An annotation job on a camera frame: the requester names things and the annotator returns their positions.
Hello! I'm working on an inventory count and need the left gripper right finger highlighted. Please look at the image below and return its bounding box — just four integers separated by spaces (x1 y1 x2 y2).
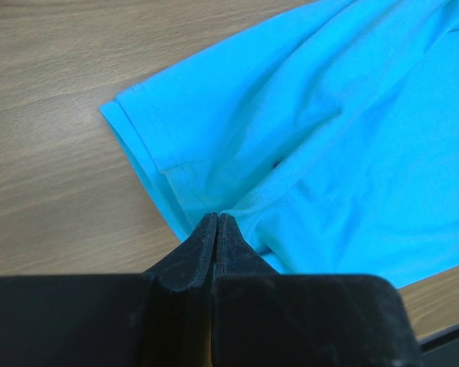
211 215 423 366

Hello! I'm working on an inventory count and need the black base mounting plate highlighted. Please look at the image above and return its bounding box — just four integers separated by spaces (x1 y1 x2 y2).
419 324 459 367

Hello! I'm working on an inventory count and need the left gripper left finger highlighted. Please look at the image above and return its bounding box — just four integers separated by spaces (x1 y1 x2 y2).
0 213 218 366

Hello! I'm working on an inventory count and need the turquoise t shirt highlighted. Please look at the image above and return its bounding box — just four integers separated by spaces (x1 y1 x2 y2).
100 1 459 287

